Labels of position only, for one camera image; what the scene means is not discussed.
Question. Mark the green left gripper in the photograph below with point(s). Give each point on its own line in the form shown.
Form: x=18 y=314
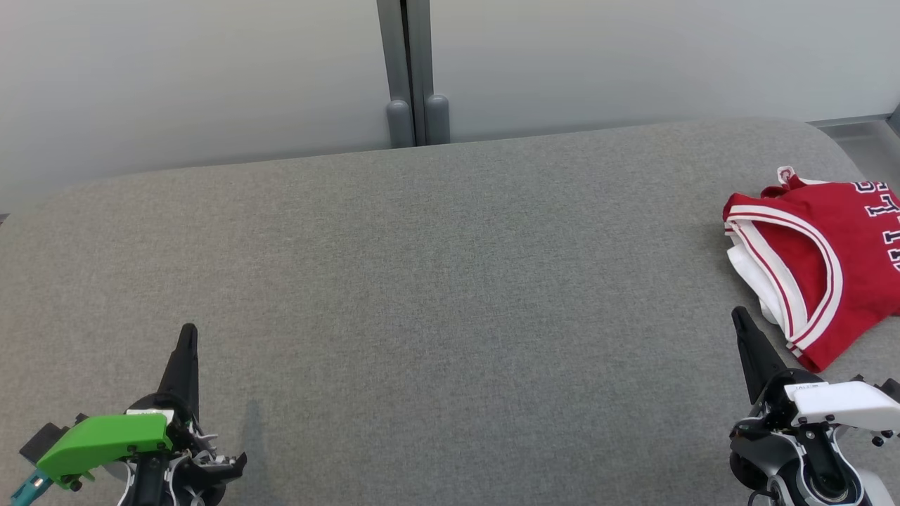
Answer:
x=105 y=439

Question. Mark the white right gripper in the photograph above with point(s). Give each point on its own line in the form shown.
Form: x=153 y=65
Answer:
x=844 y=404

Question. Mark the red basketball jersey white trim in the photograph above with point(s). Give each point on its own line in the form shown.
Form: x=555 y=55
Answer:
x=844 y=267

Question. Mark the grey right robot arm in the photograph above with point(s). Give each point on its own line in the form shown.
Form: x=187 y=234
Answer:
x=801 y=464

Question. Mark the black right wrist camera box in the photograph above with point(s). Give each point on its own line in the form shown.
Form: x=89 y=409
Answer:
x=893 y=390

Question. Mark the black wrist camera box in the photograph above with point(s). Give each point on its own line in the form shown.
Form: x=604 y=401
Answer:
x=42 y=439
x=893 y=390

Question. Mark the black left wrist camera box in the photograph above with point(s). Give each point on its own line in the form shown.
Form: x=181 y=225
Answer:
x=42 y=439

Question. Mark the grey partition post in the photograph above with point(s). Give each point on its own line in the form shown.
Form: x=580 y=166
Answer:
x=415 y=56

